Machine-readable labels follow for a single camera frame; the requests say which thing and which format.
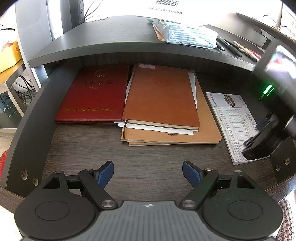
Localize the pack of blue face masks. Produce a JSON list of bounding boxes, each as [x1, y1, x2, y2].
[[153, 19, 219, 50]]

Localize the red certificate folder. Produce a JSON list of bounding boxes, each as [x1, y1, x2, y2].
[[55, 65, 130, 125]]

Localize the netted orange fruit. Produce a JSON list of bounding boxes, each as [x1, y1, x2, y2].
[[0, 38, 18, 53]]

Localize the thick black pen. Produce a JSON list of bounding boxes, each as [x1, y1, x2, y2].
[[223, 38, 243, 57]]

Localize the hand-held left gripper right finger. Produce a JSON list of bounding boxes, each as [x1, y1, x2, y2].
[[179, 160, 256, 210]]

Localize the tan deli notebook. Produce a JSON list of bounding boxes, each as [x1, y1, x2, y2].
[[121, 76, 223, 146]]

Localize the blue white box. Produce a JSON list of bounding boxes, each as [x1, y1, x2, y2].
[[0, 92, 17, 117]]

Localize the white form pad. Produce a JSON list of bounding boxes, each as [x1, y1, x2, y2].
[[205, 92, 271, 166]]

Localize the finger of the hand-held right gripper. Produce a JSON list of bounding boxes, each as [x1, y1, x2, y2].
[[241, 113, 289, 161]]

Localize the black cables under table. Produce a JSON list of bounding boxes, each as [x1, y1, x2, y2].
[[13, 75, 36, 105]]

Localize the stainless steel table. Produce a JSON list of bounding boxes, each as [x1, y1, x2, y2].
[[0, 62, 41, 129]]

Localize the tangle of thin cables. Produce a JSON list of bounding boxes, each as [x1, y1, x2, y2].
[[262, 15, 296, 36]]

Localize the black patterned pen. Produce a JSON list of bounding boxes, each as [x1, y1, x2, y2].
[[233, 40, 258, 62]]

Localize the yellow plastic basket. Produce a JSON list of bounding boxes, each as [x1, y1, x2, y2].
[[0, 40, 24, 73]]

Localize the brown leather notebook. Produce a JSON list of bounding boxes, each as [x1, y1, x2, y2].
[[122, 63, 201, 130]]

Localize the person's checkered clothing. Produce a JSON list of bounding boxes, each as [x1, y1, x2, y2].
[[276, 197, 296, 241]]

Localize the white barcode box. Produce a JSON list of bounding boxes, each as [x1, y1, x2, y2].
[[136, 0, 214, 26]]

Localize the black power strip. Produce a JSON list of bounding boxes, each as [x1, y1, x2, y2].
[[76, 0, 98, 23]]

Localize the grey standing air conditioner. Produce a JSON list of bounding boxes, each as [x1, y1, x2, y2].
[[15, 0, 78, 42]]

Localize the short black pen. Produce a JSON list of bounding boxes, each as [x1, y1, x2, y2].
[[216, 36, 225, 52]]

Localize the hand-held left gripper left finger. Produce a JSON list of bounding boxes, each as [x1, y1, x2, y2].
[[42, 160, 118, 211]]

